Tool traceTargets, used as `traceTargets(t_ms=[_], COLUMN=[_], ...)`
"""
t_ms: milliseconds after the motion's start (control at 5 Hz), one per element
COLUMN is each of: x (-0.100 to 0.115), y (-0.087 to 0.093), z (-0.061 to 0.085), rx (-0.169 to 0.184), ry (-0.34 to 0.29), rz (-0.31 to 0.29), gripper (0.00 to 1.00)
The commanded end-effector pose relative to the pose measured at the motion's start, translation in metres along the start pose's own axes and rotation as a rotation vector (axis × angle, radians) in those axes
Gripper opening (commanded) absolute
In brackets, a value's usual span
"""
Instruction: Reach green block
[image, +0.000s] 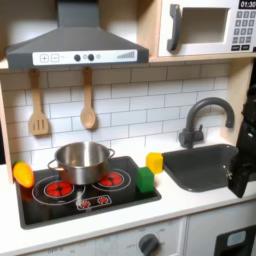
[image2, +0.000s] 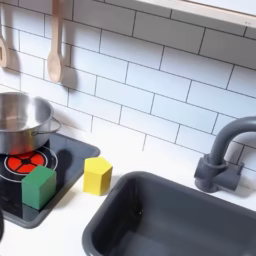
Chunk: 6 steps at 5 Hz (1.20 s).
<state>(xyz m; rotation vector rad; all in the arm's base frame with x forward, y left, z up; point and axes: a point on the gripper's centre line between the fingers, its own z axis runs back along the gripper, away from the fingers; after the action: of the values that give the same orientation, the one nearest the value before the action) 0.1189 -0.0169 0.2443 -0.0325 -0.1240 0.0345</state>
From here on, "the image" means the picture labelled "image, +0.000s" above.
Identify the yellow toy block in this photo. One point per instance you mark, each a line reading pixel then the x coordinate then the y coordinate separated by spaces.
pixel 155 163

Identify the green toy block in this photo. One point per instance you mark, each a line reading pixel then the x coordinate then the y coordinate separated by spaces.
pixel 145 180

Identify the dark grey sink basin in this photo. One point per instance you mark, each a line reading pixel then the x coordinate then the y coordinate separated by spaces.
pixel 200 168

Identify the dark grey tap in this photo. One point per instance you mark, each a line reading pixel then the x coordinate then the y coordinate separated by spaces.
pixel 203 121

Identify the dark grey oven knob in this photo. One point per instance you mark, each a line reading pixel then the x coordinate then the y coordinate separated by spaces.
pixel 148 244

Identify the white toy microwave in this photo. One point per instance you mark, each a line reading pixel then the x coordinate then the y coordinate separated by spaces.
pixel 206 27

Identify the black toy stove top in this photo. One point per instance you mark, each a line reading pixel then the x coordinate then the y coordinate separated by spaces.
pixel 87 196

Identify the wooden spoon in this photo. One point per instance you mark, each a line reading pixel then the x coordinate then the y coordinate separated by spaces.
pixel 88 103

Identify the grey range hood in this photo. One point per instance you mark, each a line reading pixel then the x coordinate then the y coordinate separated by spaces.
pixel 77 40

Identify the wooden slotted spatula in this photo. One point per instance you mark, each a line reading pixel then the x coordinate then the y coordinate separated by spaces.
pixel 38 110

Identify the orange toy vegetable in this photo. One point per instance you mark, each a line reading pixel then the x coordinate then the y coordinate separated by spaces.
pixel 23 174

